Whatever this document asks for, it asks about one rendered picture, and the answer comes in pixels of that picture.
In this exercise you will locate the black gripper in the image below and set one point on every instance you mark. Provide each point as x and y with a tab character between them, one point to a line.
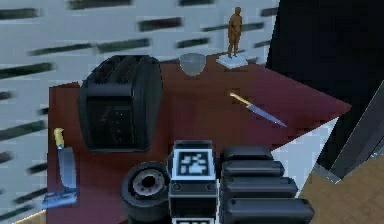
146	193

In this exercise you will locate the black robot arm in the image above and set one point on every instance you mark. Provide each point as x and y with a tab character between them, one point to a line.
253	186

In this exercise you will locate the black toaster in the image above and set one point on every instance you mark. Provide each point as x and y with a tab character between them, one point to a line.
120	106

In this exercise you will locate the dark red table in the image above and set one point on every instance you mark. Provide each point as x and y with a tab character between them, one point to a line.
206	110

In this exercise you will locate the grey glass bowl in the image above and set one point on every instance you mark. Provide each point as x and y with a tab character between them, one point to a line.
192	64

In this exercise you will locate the brown human statue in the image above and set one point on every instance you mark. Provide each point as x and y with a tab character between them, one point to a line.
234	33

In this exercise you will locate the black fridge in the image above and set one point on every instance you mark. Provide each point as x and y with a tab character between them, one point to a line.
333	66

